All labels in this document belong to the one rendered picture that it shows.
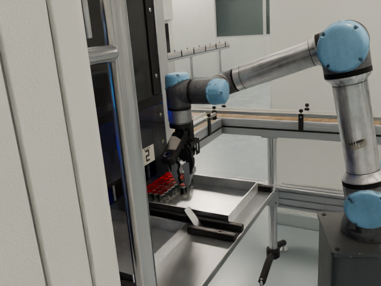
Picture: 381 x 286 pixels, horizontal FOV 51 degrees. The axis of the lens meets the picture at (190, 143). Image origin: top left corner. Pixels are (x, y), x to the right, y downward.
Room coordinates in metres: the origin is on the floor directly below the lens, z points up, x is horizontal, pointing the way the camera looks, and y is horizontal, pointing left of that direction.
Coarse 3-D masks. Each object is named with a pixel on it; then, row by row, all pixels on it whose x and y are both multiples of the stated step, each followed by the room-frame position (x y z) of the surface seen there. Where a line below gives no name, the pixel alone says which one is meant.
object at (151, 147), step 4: (152, 144) 1.35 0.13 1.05; (148, 148) 1.33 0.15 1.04; (152, 148) 1.35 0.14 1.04; (144, 152) 1.31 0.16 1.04; (152, 152) 1.35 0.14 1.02; (144, 156) 1.31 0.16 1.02; (148, 156) 1.33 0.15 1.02; (152, 156) 1.35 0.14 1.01; (144, 160) 1.30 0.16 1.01; (152, 160) 1.35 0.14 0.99; (144, 164) 1.30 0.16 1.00
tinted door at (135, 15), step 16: (96, 0) 1.20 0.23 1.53; (128, 0) 1.33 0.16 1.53; (96, 16) 1.19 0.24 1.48; (128, 16) 1.32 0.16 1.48; (144, 16) 1.40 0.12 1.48; (96, 32) 1.18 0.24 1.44; (144, 32) 1.39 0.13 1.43; (144, 48) 1.38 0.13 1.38; (144, 64) 1.38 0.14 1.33; (96, 80) 1.16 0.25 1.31; (144, 80) 1.37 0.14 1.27; (96, 96) 1.15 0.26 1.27; (144, 96) 1.36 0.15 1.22; (96, 112) 1.14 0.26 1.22
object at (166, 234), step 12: (120, 216) 1.12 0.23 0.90; (120, 228) 1.07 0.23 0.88; (156, 228) 1.06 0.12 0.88; (168, 228) 1.04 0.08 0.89; (180, 228) 0.99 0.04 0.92; (120, 240) 1.00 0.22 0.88; (156, 240) 0.99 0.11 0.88; (168, 240) 0.93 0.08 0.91; (180, 240) 0.98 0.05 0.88; (120, 252) 0.94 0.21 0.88; (156, 252) 0.88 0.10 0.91; (168, 252) 0.92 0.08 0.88; (120, 264) 0.88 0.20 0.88; (132, 264) 0.88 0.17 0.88; (156, 264) 0.87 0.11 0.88; (120, 276) 0.81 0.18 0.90; (132, 276) 0.79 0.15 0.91
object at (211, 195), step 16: (208, 176) 1.35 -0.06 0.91; (192, 192) 1.29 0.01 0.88; (208, 192) 1.28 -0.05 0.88; (224, 192) 1.27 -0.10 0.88; (240, 192) 1.26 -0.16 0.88; (256, 192) 1.25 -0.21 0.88; (160, 208) 1.15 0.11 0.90; (176, 208) 1.12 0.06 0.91; (192, 208) 1.17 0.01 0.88; (208, 208) 1.16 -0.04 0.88; (224, 208) 1.15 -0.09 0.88; (240, 208) 1.12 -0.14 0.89
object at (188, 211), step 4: (188, 208) 1.06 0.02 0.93; (188, 212) 1.05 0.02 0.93; (192, 212) 1.06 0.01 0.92; (188, 216) 1.04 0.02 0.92; (192, 216) 1.05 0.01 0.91; (192, 220) 1.04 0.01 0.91; (196, 220) 1.05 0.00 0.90; (196, 224) 1.04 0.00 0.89; (200, 224) 1.05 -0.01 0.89; (212, 228) 1.03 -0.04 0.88; (216, 228) 1.03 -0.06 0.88; (232, 232) 1.00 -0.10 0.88
